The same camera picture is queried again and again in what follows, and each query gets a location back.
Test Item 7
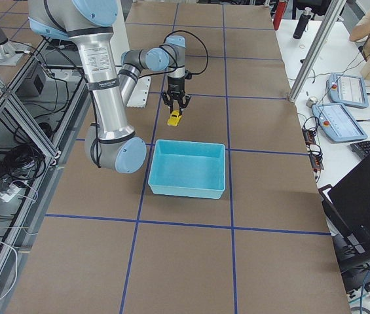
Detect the yellow beetle toy car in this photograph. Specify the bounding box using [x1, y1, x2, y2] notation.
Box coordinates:
[167, 110, 182, 127]

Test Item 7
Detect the light blue plastic bin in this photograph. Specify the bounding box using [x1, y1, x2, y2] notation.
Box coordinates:
[148, 139, 225, 199]

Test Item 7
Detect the orange circuit board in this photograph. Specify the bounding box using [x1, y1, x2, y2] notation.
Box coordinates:
[303, 128, 324, 172]

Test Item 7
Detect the small silver metal cylinder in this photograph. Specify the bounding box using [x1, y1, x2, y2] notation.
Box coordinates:
[306, 96, 318, 108]

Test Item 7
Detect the black water bottle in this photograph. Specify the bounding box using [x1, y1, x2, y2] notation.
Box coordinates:
[293, 7, 312, 39]

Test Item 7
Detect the lower teach pendant tablet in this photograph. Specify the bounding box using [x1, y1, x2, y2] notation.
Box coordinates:
[311, 103, 367, 143]

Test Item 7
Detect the teach pendant tablet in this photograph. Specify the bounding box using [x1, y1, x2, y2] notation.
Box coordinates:
[311, 103, 367, 143]
[327, 73, 369, 109]

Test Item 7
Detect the upper teach pendant tablet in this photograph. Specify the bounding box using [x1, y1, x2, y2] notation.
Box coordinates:
[327, 73, 369, 109]

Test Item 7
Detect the white power strip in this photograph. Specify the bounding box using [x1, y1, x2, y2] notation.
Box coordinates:
[0, 181, 27, 203]

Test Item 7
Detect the black laptop computer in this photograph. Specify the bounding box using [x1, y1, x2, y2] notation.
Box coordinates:
[318, 153, 370, 272]

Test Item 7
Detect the white pedestal column base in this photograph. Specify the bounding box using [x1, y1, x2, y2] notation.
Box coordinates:
[126, 77, 151, 108]

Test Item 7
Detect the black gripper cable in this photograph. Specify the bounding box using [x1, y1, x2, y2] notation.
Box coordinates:
[161, 30, 210, 77]

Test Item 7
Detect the aluminium side frame rail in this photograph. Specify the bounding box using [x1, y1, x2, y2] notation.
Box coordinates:
[0, 44, 91, 311]

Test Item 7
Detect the black cable bundle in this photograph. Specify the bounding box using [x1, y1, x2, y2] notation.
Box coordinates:
[0, 143, 54, 184]

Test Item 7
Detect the aluminium frame post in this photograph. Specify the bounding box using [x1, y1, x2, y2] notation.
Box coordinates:
[287, 0, 346, 103]

